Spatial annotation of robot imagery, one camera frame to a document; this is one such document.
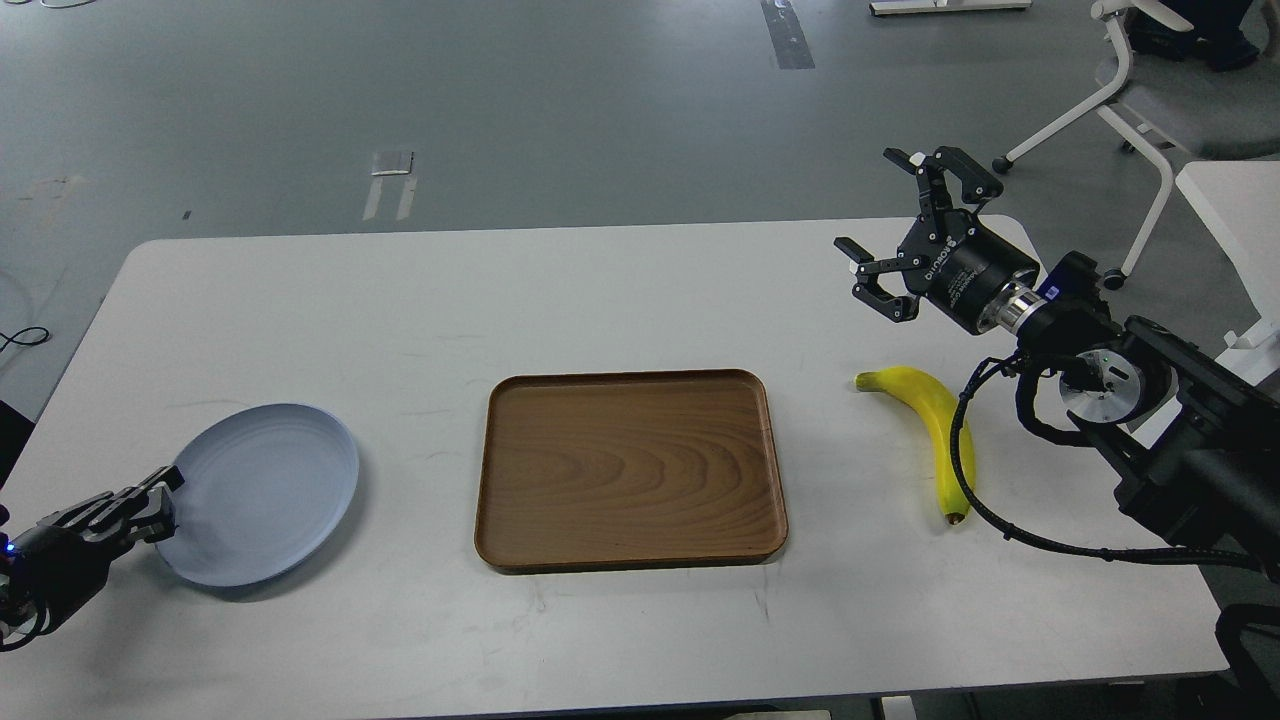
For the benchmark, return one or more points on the brown wooden tray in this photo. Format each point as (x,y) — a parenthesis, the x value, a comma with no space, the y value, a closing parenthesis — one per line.
(629,470)

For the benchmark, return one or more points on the white side table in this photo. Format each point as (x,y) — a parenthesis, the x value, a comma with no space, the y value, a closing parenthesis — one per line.
(1238,201)

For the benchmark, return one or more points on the white office chair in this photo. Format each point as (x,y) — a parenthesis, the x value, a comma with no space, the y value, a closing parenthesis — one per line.
(1230,116)

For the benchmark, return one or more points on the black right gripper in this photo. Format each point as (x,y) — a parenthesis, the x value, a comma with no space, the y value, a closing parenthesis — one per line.
(948,257)

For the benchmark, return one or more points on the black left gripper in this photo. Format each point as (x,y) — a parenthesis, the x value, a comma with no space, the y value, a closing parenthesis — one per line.
(58,566)

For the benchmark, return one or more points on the yellow banana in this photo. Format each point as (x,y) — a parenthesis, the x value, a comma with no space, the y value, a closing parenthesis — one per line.
(936,406)

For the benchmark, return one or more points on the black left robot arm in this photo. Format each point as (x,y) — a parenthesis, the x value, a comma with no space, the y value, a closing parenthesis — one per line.
(13,639)

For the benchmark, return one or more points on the light blue plate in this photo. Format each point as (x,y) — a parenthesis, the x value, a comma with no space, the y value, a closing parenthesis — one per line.
(262,490)

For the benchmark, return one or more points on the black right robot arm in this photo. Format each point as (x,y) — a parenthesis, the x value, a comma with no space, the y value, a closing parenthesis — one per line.
(1192,439)

